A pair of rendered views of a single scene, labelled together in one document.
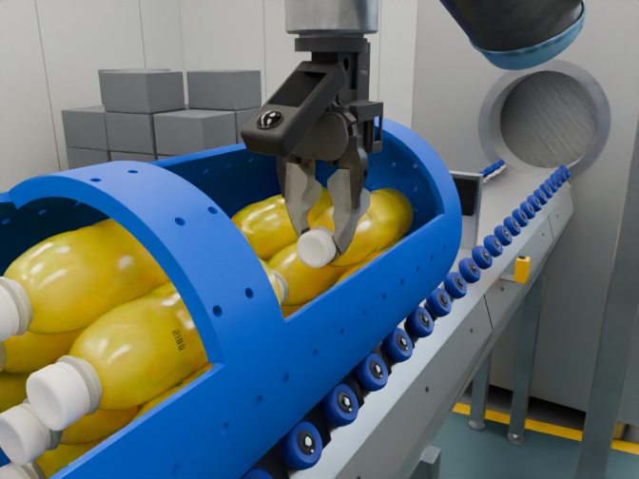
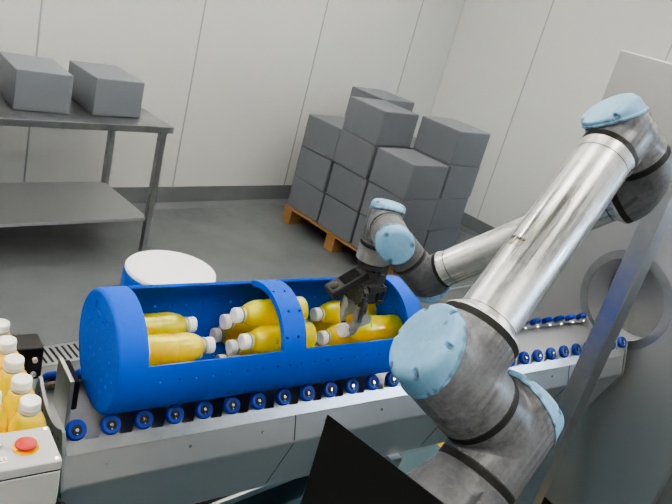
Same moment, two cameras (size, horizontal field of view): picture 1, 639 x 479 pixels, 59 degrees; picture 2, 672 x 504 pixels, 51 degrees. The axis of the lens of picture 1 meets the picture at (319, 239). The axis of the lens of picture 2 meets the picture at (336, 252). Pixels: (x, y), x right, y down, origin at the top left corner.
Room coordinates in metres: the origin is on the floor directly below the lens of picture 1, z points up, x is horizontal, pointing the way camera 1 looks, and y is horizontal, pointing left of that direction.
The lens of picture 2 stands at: (-1.08, -0.48, 1.98)
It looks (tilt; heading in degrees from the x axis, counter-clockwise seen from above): 21 degrees down; 19
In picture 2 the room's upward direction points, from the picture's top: 16 degrees clockwise
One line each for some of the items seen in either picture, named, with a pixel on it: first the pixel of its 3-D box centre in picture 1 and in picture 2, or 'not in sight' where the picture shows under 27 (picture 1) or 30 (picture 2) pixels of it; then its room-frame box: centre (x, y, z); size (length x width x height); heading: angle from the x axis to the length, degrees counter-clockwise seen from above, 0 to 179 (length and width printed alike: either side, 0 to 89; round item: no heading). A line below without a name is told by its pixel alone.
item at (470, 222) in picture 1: (453, 209); not in sight; (1.13, -0.28, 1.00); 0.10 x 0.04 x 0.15; 59
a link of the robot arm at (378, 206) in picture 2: not in sight; (383, 223); (0.58, -0.01, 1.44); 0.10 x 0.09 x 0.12; 31
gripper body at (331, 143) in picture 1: (334, 101); (367, 281); (0.59, -0.01, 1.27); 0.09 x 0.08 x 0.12; 149
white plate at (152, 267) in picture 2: not in sight; (171, 270); (0.62, 0.61, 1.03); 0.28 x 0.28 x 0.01
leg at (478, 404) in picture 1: (484, 351); not in sight; (1.76, -0.58, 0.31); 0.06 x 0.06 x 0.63; 59
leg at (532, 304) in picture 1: (525, 362); not in sight; (1.69, -0.70, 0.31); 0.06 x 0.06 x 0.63; 59
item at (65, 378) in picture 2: not in sight; (66, 391); (-0.01, 0.41, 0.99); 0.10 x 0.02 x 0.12; 59
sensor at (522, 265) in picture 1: (507, 266); not in sight; (1.02, -0.36, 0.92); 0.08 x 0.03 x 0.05; 59
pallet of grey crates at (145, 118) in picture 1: (167, 154); (381, 179); (4.17, 1.12, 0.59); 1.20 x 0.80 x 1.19; 67
